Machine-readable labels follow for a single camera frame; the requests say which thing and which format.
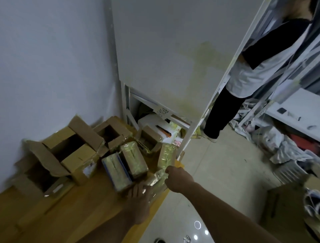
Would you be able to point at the person's left hand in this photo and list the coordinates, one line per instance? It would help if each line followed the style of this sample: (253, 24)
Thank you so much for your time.
(138, 207)

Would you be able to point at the person's right hand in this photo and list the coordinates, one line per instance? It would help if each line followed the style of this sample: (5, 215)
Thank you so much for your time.
(180, 180)

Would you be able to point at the taped box with blue stripe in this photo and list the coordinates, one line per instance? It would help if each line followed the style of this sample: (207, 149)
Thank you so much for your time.
(116, 172)

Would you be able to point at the small box with 031 label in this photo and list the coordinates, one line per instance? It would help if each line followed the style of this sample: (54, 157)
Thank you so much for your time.
(150, 136)

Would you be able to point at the row of cardboard boxes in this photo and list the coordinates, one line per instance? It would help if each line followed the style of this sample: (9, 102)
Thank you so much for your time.
(80, 155)

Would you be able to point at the large dark cardboard box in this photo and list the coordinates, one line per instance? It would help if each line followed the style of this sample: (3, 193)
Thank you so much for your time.
(282, 212)

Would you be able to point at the person's left forearm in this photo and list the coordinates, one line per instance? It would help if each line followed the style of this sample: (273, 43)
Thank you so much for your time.
(110, 232)

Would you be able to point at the another person's forearm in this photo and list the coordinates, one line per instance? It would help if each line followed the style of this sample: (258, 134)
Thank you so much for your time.
(298, 8)

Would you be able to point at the person's right forearm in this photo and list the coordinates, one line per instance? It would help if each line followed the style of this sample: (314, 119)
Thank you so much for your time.
(225, 220)

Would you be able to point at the person's left white slipper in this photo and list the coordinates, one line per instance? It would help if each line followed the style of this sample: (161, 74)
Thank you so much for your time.
(160, 241)

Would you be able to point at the pink printed white paper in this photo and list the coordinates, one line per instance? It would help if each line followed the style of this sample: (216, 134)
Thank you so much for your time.
(178, 143)

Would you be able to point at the orange black item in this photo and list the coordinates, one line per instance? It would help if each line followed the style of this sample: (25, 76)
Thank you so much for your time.
(165, 132)

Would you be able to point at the yellow wooden table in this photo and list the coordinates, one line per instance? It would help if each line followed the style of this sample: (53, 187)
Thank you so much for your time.
(75, 212)

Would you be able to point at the handwritten paper sign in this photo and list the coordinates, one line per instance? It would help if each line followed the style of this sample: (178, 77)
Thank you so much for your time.
(163, 112)

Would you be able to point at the black bag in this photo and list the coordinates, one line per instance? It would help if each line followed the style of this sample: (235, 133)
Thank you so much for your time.
(145, 110)

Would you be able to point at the black fabric item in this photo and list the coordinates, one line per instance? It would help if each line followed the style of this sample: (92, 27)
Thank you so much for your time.
(222, 112)

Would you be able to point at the pile of white plastic bags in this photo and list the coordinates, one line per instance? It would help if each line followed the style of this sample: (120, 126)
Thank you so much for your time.
(282, 147)

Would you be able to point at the white slatted plastic crate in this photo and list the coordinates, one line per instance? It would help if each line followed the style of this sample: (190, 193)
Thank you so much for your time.
(290, 172)

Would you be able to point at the red item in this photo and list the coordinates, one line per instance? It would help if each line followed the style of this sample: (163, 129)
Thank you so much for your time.
(301, 141)

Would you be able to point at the white metal shelf rack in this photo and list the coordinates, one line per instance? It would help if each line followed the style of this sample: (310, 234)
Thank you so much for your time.
(175, 50)

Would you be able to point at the white metal storage shelf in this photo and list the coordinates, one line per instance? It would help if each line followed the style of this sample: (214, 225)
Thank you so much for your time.
(295, 105)

